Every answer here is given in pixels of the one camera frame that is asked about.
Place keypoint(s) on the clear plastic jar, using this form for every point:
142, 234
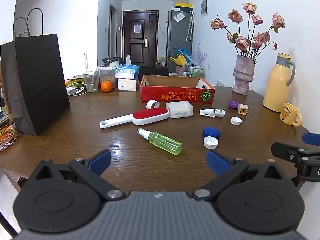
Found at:
108, 76

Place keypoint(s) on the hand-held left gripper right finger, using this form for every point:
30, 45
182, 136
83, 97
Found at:
217, 163

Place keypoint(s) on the white ribbed bottle cap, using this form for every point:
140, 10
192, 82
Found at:
211, 143

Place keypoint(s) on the cream cube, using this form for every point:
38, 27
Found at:
243, 110

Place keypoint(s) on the white paper notice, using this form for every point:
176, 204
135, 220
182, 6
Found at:
138, 28

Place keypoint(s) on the yellow thermos jug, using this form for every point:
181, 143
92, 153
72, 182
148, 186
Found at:
276, 87

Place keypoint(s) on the red cardboard box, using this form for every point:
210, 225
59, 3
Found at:
175, 96

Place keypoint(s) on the white pole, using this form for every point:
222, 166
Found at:
86, 62

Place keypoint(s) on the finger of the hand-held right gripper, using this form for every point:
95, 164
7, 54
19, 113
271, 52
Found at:
311, 139
282, 150

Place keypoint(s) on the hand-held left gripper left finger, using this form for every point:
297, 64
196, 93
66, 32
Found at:
100, 160

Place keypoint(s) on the wall poster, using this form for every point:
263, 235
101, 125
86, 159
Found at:
204, 6

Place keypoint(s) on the orange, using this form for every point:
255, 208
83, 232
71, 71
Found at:
106, 86

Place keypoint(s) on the yellow bear mug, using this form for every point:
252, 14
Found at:
288, 113

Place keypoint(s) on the clear plastic bag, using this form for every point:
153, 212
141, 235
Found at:
179, 17

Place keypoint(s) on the metal rack with bottles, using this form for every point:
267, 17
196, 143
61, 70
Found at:
196, 71

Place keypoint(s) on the dark brown door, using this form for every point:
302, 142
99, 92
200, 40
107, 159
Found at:
138, 47

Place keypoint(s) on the white umbrella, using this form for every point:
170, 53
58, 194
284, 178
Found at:
190, 27

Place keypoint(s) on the purple bottle cap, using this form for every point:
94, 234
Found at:
233, 104

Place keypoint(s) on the blue tissue pack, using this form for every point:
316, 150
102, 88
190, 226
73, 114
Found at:
127, 72

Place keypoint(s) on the grey refrigerator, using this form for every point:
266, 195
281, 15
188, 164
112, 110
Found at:
176, 35

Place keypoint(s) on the dried pink roses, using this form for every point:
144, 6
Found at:
241, 42

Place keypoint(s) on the blue bottle cap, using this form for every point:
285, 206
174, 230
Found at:
211, 132

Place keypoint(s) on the blue yellow plastic tools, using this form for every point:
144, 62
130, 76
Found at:
181, 58

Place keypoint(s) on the snack packets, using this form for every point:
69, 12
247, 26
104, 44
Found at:
7, 140

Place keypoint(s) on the black white appliance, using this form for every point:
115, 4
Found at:
110, 61

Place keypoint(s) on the white tissue pack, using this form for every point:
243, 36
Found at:
127, 84

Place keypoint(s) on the small white bottle cap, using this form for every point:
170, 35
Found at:
236, 121

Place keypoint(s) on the white red lint brush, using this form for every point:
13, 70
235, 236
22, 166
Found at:
150, 115

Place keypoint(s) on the pink textured vase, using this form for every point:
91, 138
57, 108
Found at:
242, 77

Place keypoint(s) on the glass cup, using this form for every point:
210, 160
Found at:
91, 85

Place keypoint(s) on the yellow black box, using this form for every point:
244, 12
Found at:
184, 6

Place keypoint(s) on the pink bucket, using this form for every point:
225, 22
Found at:
180, 70

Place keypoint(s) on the small white spray bottle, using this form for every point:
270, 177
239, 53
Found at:
215, 112

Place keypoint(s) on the large black paper bag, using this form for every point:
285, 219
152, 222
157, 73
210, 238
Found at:
37, 85

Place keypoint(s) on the green spray bottle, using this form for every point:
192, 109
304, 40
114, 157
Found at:
165, 143

